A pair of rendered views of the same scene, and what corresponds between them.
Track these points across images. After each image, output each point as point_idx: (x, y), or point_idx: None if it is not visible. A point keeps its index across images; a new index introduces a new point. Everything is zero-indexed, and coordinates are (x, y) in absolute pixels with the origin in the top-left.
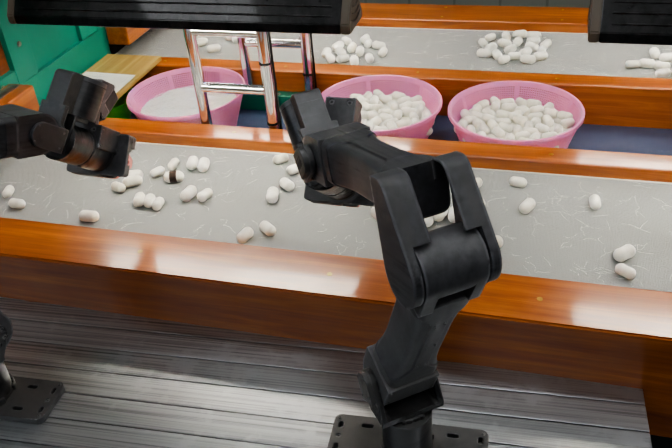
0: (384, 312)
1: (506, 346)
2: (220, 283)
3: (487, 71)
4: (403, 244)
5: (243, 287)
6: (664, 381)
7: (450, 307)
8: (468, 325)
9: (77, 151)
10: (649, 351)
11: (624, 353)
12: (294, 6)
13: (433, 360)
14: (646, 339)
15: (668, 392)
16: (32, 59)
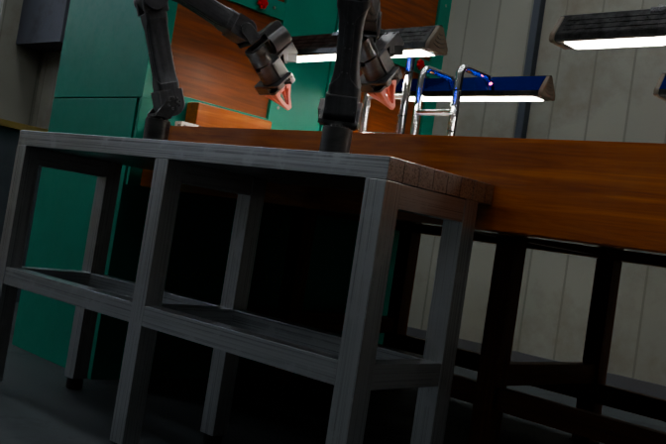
0: (368, 140)
1: (424, 159)
2: (293, 131)
3: None
4: None
5: (303, 132)
6: (505, 175)
7: (354, 5)
8: (407, 144)
9: (260, 55)
10: (499, 150)
11: (485, 154)
12: (407, 36)
13: (353, 76)
14: (497, 140)
15: (507, 185)
16: (281, 123)
